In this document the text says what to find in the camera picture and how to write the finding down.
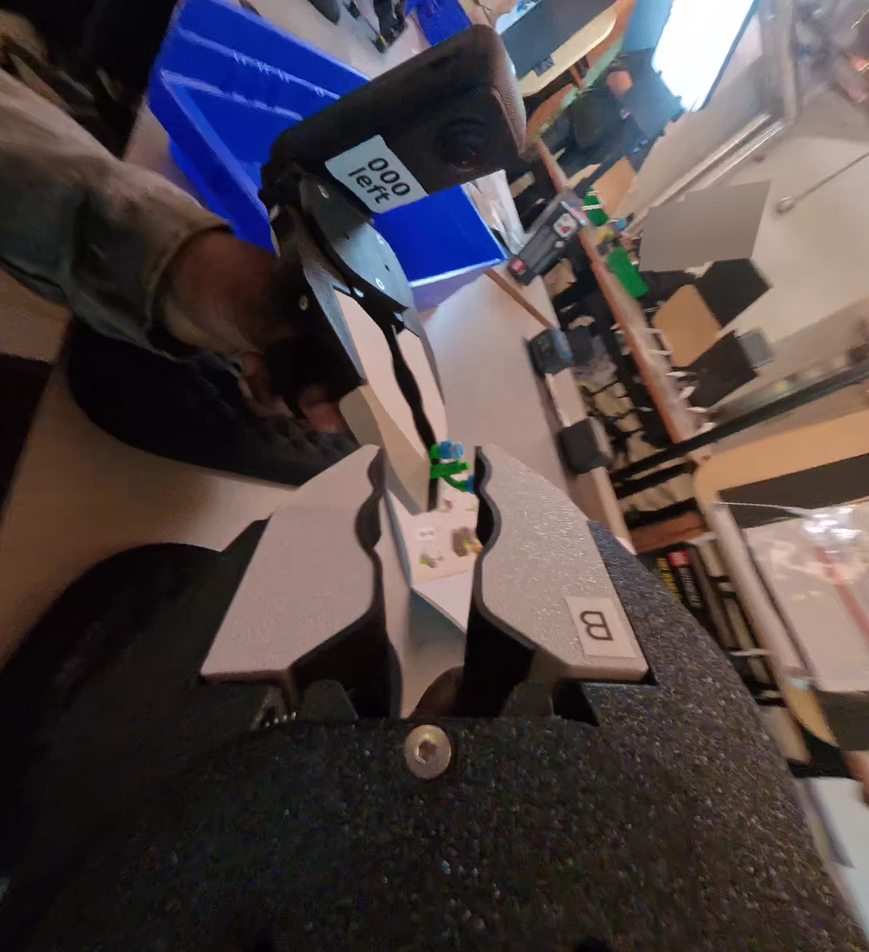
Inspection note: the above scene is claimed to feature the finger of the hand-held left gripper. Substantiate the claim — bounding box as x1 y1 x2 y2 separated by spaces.
340 323 443 517

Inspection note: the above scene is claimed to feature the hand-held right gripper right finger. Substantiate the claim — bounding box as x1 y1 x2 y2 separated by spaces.
466 443 651 685

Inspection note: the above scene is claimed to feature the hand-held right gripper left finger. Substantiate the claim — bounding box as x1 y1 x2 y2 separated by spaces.
200 445 406 715

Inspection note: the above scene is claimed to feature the person's left forearm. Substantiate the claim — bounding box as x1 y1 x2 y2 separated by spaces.
0 30 238 358

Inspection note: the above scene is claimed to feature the lego instruction booklet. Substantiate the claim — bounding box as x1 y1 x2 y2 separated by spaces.
384 487 483 637

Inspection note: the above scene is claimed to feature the person's left hand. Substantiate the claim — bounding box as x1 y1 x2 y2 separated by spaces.
161 234 353 436

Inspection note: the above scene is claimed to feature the small black box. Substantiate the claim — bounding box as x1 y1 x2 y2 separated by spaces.
558 416 615 477

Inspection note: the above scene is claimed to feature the large blue plastic bin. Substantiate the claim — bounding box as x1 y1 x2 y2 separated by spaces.
146 0 507 312

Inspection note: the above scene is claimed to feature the small black blue device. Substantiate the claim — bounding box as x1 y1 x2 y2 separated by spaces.
525 327 578 378

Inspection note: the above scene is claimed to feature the black box with red label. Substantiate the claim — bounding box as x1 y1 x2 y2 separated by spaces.
507 189 593 289

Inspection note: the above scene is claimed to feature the black padded wrist rest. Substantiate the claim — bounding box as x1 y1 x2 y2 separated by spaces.
0 541 272 879
64 327 364 490

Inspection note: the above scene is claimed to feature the clear plastic bag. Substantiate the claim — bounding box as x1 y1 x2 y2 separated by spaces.
732 491 869 696

